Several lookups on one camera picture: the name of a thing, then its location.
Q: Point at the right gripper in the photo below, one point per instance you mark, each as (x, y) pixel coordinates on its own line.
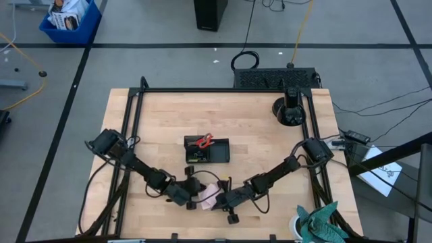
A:
(236, 199)

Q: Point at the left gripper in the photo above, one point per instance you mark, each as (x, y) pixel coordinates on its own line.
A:
(190, 189)

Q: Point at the pink sticky note pad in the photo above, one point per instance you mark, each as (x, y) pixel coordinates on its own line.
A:
(211, 194)

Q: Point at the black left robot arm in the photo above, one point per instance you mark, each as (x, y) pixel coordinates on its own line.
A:
(141, 168)

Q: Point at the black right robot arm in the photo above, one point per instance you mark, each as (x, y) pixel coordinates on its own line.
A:
(280, 170)

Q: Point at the black mesh desk organizer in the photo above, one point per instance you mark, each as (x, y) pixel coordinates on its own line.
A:
(219, 152)

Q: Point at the white cup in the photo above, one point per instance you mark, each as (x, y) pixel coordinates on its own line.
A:
(293, 227)

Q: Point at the teal cloth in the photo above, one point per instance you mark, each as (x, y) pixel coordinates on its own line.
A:
(320, 226)

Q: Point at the black perforated metal box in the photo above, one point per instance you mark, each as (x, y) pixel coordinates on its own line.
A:
(270, 78)

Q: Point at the black power adapter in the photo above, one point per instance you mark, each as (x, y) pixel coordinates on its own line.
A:
(357, 136)

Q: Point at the white paper sheet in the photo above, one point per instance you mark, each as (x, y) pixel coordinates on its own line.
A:
(381, 172)

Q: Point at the black metal beam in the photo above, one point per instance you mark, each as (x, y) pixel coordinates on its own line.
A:
(388, 157)

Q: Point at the black computer tower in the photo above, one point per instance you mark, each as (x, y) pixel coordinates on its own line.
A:
(209, 13)

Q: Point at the blue plastic bin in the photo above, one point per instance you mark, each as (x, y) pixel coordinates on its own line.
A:
(81, 32)

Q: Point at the grey furniture foot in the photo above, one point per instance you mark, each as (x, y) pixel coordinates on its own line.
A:
(13, 85)

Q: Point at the magazines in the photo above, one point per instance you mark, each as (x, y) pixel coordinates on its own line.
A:
(65, 15)

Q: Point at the black aluminium table frame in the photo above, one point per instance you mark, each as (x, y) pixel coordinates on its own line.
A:
(202, 90)

